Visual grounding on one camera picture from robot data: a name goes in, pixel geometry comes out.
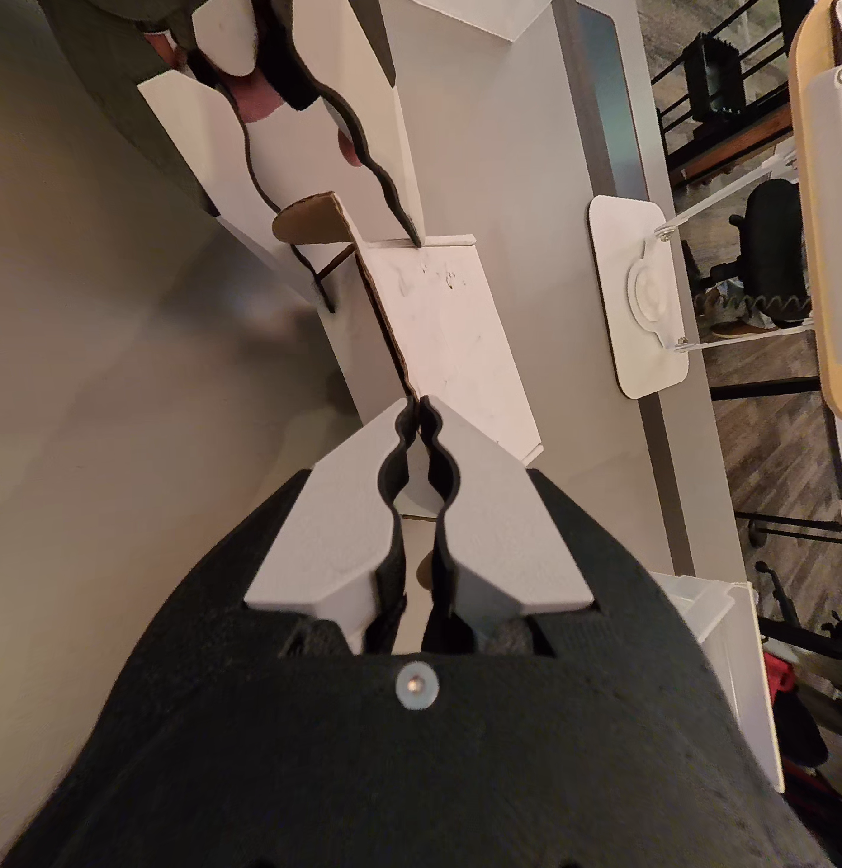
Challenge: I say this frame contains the round white mount disc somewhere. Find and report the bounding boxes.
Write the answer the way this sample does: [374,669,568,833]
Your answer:
[626,237,683,350]

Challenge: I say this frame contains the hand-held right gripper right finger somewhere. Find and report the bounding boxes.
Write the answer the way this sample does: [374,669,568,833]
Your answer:
[420,395,596,653]

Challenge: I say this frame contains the black office chair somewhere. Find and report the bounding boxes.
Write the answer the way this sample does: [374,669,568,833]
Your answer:
[729,179,812,320]

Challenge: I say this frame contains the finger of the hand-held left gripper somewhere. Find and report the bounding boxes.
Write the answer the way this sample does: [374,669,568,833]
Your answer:
[136,66,337,314]
[291,0,429,248]

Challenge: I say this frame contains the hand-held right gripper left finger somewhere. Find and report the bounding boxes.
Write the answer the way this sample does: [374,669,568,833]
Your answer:
[243,396,418,655]

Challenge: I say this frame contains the person's left hand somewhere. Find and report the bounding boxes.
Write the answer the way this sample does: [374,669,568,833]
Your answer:
[146,30,362,167]

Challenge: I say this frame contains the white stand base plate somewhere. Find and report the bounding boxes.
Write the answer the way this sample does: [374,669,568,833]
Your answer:
[587,195,691,400]

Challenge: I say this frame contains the black coiled cable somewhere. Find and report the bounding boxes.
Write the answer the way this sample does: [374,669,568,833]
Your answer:
[692,288,812,314]

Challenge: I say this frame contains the black metal rack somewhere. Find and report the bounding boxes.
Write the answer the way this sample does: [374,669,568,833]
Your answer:
[652,0,795,187]

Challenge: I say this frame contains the white cardboard box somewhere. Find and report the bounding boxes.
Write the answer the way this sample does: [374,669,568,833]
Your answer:
[214,192,545,594]

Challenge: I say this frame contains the light wooden board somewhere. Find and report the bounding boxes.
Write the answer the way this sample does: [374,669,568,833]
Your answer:
[787,0,842,428]

